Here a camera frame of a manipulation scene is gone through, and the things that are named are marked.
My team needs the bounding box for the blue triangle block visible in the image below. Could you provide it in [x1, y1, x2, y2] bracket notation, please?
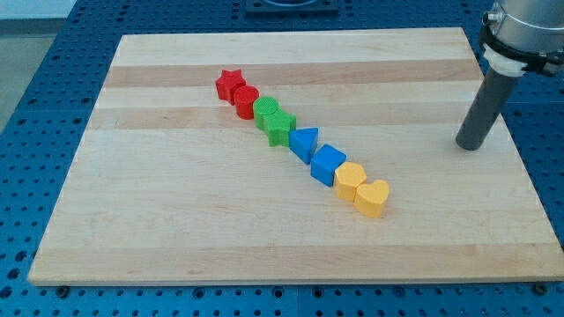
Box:
[289, 128, 319, 165]

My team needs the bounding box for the green star block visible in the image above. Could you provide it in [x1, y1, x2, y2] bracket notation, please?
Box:
[264, 109, 296, 147]

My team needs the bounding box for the blue cube block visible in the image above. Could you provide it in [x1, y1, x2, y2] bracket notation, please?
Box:
[310, 144, 347, 187]

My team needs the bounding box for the red star block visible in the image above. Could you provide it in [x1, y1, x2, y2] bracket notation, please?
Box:
[215, 69, 247, 106]

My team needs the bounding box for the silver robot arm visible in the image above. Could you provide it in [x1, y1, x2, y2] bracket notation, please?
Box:
[479, 0, 563, 77]

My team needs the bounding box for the green cylinder block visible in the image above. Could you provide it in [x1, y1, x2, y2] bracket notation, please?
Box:
[253, 96, 279, 131]

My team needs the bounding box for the red cylinder block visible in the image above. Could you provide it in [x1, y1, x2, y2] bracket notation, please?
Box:
[234, 85, 260, 120]

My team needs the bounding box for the yellow heart block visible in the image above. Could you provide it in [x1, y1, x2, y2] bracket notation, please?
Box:
[353, 180, 390, 218]

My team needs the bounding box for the yellow hexagon block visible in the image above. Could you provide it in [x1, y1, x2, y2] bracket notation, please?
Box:
[333, 161, 367, 202]

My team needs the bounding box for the wooden board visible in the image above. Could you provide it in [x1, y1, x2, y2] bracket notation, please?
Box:
[28, 27, 563, 286]

